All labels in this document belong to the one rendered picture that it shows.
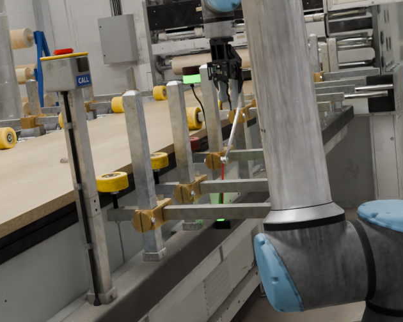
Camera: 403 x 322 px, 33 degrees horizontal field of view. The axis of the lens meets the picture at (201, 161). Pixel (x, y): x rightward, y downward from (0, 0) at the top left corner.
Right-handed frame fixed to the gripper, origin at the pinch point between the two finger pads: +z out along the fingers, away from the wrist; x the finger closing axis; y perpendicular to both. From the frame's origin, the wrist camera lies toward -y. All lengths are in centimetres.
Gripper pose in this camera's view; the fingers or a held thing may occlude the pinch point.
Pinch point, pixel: (231, 105)
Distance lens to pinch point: 204.0
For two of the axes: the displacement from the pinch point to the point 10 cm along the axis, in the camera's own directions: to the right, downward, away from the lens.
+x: 9.2, -0.5, -3.8
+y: -3.6, 2.1, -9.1
